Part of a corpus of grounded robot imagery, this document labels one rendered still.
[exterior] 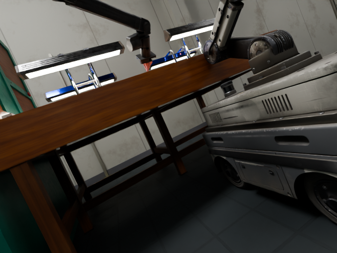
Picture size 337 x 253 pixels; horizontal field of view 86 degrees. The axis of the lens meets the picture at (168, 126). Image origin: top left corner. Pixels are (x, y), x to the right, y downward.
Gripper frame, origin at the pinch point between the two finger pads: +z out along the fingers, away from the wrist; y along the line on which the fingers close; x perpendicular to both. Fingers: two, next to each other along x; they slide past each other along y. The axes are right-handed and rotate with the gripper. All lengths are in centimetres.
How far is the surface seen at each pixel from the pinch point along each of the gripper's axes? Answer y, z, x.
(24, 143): 67, 0, 23
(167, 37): -32.7, -2.7, -27.6
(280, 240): 6, 10, 100
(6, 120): 69, -7, 15
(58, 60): 43, -5, -28
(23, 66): 60, -5, -31
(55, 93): 55, 37, -66
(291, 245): 6, 7, 102
